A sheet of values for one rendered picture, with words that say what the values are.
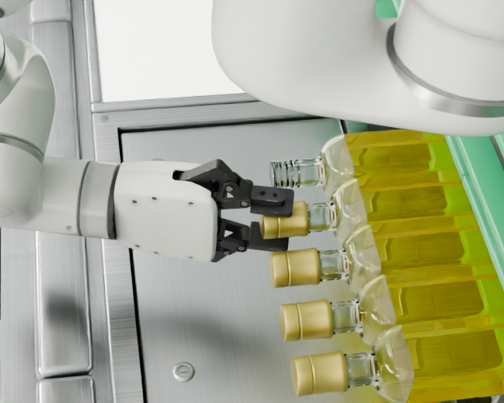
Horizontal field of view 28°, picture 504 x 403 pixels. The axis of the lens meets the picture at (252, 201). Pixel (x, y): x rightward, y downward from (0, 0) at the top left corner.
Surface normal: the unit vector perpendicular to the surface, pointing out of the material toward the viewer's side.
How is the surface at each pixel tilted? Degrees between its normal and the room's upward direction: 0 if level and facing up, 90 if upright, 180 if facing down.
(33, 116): 131
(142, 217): 73
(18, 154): 122
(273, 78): 68
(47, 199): 79
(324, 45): 100
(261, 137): 90
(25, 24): 90
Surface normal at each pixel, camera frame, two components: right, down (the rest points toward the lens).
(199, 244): -0.12, 0.77
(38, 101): 0.76, -0.17
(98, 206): -0.05, 0.14
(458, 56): -0.39, 0.62
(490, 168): 0.05, -0.65
